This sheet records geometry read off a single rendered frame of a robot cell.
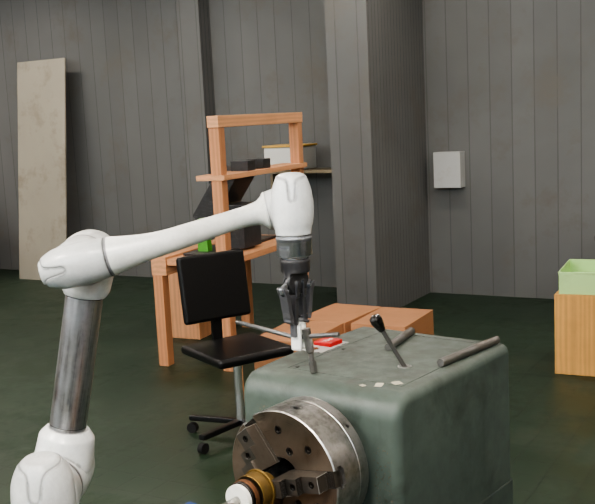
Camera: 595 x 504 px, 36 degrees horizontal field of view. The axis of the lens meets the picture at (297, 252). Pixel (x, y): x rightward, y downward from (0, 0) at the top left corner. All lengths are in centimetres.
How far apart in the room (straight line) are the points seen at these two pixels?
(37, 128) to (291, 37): 367
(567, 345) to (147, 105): 645
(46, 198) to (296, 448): 1012
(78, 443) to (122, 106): 930
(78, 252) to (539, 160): 734
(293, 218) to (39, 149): 1003
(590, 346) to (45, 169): 755
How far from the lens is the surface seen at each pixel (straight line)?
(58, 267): 235
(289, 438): 214
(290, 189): 226
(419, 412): 222
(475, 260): 960
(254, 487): 208
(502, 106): 938
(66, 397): 259
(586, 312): 673
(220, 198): 688
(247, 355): 532
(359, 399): 221
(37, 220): 1219
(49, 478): 245
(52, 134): 1203
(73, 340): 254
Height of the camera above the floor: 190
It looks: 8 degrees down
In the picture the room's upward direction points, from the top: 3 degrees counter-clockwise
